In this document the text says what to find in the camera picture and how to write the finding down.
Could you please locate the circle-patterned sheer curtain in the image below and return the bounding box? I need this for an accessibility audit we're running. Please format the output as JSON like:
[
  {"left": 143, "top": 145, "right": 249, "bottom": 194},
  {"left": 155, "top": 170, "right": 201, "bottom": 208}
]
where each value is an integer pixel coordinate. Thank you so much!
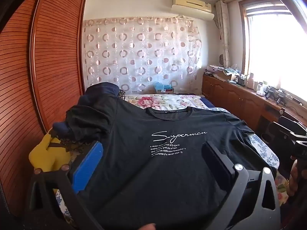
[{"left": 83, "top": 17, "right": 203, "bottom": 95}]

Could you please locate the long wooden cabinet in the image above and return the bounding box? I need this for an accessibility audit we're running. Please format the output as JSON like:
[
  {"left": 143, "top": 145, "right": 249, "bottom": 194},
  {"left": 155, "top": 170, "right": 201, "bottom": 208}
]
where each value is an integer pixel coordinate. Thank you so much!
[{"left": 202, "top": 73, "right": 307, "bottom": 135}]

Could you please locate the person's right hand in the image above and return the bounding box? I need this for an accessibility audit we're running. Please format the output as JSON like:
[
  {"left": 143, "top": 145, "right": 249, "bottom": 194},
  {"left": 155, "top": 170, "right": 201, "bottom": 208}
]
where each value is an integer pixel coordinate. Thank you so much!
[{"left": 288, "top": 164, "right": 307, "bottom": 197}]

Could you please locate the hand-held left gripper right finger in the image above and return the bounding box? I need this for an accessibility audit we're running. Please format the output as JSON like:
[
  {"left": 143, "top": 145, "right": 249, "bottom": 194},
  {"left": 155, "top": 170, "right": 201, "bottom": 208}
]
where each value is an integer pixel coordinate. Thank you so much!
[{"left": 201, "top": 142, "right": 281, "bottom": 230}]

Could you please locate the yellow floral bed cover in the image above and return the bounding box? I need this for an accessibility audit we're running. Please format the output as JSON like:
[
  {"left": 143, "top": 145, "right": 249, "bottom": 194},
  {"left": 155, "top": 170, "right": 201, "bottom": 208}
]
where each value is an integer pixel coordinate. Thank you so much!
[{"left": 275, "top": 170, "right": 290, "bottom": 205}]

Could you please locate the navy blue mattress cover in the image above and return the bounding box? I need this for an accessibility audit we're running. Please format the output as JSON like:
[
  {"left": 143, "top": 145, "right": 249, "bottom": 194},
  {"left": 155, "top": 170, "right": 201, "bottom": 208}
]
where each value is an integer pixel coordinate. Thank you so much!
[{"left": 201, "top": 96, "right": 214, "bottom": 109}]

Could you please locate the blue floral bed sheet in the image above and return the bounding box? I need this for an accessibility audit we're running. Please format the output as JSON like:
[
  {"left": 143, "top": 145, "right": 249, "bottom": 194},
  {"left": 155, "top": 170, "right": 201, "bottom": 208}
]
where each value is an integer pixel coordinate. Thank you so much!
[{"left": 55, "top": 132, "right": 281, "bottom": 223}]

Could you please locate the black printed t-shirt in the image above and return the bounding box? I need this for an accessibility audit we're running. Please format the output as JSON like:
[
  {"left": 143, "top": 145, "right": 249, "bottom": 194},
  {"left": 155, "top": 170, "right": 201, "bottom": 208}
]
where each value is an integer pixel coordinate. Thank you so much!
[{"left": 66, "top": 96, "right": 271, "bottom": 230}]

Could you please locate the wall air conditioner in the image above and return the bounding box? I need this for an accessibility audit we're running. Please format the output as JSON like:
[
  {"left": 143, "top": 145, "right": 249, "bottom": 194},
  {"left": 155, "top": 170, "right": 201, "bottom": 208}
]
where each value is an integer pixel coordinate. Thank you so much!
[{"left": 171, "top": 0, "right": 215, "bottom": 21}]

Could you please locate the white patterned window curtain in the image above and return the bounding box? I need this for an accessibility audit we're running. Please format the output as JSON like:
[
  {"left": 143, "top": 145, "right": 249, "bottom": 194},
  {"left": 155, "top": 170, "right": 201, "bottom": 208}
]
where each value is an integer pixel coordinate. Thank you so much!
[{"left": 215, "top": 0, "right": 232, "bottom": 69}]

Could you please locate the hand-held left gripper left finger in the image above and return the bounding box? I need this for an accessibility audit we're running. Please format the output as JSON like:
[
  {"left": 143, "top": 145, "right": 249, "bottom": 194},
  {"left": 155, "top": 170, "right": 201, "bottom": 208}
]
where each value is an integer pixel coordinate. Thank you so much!
[{"left": 25, "top": 141, "right": 106, "bottom": 230}]

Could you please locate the pink floral blanket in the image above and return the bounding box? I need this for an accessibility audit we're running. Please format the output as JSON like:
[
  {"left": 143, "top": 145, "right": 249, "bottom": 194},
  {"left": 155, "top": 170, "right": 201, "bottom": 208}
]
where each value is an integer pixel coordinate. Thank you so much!
[{"left": 125, "top": 93, "right": 231, "bottom": 114}]

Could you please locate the pile of papers and boxes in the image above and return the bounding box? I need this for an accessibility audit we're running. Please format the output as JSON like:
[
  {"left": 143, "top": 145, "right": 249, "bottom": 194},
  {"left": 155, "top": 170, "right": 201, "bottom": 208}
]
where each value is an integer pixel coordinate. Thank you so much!
[{"left": 206, "top": 64, "right": 240, "bottom": 82}]

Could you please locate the person's left hand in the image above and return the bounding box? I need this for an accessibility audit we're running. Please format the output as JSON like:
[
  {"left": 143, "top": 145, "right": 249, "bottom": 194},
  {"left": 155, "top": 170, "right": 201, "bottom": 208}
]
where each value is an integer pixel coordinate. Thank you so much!
[{"left": 134, "top": 223, "right": 157, "bottom": 230}]

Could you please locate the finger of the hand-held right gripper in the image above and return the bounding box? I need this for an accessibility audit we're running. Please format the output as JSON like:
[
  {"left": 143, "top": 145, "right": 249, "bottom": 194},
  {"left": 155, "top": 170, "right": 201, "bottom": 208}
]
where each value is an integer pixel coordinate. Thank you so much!
[{"left": 271, "top": 122, "right": 307, "bottom": 140}]

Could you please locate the wooden framed window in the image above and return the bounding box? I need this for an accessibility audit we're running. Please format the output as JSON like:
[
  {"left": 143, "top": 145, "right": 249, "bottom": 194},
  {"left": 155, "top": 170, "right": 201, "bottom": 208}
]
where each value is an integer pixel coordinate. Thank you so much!
[{"left": 240, "top": 0, "right": 307, "bottom": 101}]

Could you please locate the blue cloth on box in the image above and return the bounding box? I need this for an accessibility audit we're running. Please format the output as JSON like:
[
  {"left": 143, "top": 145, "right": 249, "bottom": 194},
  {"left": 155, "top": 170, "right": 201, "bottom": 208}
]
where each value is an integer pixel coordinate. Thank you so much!
[{"left": 153, "top": 81, "right": 173, "bottom": 92}]

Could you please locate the yellow plush toy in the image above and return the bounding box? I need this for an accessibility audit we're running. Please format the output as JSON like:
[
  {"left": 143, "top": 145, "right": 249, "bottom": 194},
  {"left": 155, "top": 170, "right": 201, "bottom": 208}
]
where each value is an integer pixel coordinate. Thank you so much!
[{"left": 29, "top": 129, "right": 72, "bottom": 194}]

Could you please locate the navy blue folded cloth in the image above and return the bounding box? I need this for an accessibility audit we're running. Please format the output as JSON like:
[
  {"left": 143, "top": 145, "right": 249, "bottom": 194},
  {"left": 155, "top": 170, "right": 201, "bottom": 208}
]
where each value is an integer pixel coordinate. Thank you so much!
[{"left": 53, "top": 83, "right": 120, "bottom": 137}]

